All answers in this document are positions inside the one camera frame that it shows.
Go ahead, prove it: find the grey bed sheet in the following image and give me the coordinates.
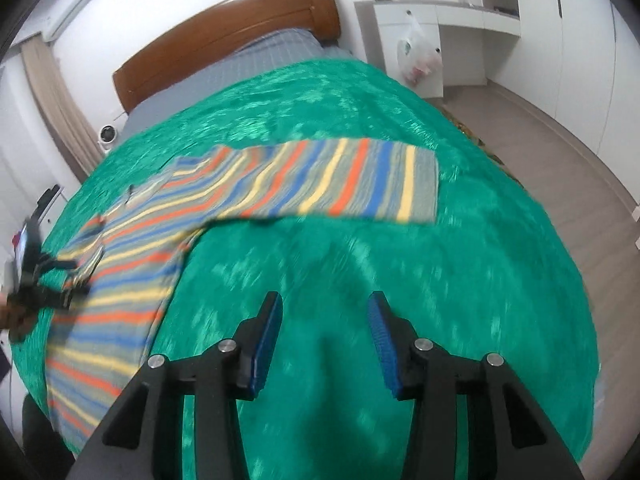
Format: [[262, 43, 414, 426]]
[[122, 27, 353, 141]]

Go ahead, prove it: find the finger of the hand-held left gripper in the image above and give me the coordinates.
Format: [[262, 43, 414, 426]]
[[32, 286, 92, 310], [40, 256, 80, 272]]

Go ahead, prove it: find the small white fan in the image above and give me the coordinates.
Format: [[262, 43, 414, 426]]
[[97, 124, 122, 154]]

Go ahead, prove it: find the black object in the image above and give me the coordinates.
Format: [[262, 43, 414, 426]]
[[21, 394, 77, 467]]

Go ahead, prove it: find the grey checked pillow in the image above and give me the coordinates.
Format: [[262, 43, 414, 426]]
[[239, 27, 327, 56]]

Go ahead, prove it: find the green plush blanket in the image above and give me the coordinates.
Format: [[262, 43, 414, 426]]
[[10, 57, 601, 480]]

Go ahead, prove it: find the striped knit sweater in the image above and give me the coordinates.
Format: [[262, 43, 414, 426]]
[[45, 137, 441, 453]]

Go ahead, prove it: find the white wardrobe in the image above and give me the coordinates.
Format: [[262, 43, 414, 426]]
[[475, 0, 640, 203]]

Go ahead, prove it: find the white shelf unit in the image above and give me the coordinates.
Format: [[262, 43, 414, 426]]
[[0, 67, 83, 241]]

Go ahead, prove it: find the white built-in desk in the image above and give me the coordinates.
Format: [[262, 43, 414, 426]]
[[354, 0, 522, 102]]

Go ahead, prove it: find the wooden bed headboard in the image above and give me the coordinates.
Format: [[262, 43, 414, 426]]
[[112, 0, 342, 113]]

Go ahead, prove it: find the beige curtain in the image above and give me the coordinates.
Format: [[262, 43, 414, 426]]
[[20, 35, 107, 184]]

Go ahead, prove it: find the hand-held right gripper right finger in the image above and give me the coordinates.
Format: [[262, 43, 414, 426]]
[[367, 291, 586, 480]]

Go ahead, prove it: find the white air conditioner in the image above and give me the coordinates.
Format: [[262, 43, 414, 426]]
[[42, 0, 108, 43]]

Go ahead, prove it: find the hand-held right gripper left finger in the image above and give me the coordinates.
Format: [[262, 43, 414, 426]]
[[65, 291, 283, 480]]

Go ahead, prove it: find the white plastic bag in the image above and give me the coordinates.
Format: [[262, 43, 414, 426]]
[[397, 12, 445, 87]]

